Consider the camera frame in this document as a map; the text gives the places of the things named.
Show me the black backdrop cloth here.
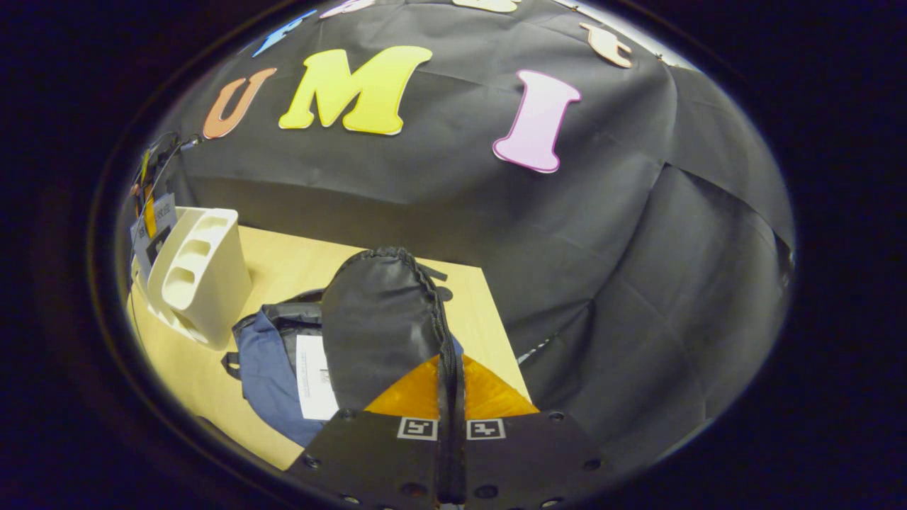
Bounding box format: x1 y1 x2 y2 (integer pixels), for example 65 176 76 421
117 0 796 472

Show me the cream plastic bookshelf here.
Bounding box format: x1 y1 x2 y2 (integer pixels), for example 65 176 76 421
131 207 253 351

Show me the white book with plain cover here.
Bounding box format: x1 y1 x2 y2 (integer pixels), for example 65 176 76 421
295 334 341 422

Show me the blue and black schoolbag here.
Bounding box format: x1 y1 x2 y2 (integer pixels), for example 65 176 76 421
221 246 465 448

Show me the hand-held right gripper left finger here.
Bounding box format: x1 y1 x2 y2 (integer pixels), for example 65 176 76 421
283 354 444 510

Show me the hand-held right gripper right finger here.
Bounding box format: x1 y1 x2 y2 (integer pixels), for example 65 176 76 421
457 354 610 510

